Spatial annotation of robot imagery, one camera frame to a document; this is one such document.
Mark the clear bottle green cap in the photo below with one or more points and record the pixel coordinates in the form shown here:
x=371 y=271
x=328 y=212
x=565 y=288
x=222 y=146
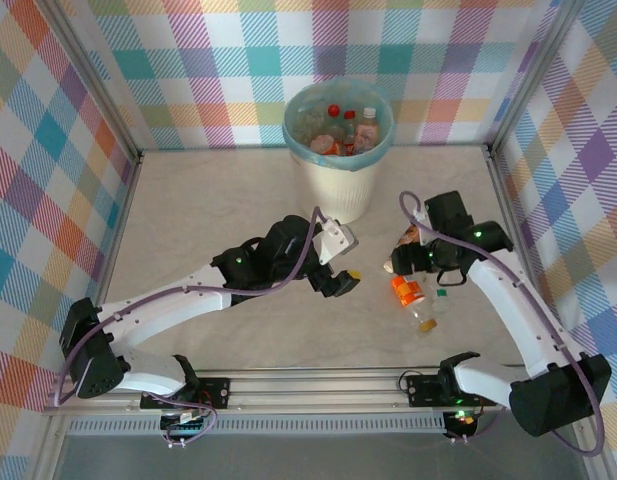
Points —
x=442 y=292

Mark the right aluminium upright post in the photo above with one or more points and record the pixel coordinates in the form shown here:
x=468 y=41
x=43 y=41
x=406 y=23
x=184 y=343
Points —
x=532 y=75

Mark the aluminium side rail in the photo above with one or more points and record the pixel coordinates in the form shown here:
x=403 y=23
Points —
x=505 y=200
x=120 y=225

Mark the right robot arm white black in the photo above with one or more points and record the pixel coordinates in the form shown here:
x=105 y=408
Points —
x=518 y=320

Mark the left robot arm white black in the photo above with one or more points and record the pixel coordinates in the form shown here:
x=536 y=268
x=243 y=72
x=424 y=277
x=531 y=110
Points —
x=163 y=310

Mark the left aluminium side rail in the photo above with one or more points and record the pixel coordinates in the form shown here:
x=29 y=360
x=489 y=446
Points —
x=120 y=225

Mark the teal plastic bin liner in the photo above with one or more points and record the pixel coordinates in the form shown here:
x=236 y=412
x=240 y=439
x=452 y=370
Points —
x=290 y=140

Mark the cream plastic waste bin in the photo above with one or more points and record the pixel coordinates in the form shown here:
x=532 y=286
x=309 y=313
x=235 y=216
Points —
x=338 y=195

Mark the orange label clear bottle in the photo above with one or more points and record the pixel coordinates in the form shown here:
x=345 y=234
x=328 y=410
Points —
x=407 y=291

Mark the aluminium upright post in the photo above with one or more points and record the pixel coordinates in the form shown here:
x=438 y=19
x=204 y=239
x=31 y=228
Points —
x=532 y=75
x=95 y=80

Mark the brown coffee drink bottle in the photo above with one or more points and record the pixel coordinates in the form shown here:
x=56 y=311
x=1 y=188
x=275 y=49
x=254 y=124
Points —
x=407 y=236

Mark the left aluminium upright post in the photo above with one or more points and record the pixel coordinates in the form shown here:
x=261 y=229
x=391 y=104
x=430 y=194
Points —
x=95 y=80

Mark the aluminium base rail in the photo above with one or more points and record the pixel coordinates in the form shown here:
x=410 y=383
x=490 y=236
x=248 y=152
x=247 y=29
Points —
x=313 y=390

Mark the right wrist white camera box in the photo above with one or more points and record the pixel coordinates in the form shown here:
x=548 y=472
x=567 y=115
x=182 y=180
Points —
x=420 y=216

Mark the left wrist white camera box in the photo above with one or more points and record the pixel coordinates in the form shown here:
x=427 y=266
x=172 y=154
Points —
x=335 y=242

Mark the right aluminium side rail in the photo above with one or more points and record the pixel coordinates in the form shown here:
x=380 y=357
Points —
x=505 y=200

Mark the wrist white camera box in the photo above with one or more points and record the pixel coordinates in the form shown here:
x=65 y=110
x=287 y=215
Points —
x=335 y=242
x=420 y=216

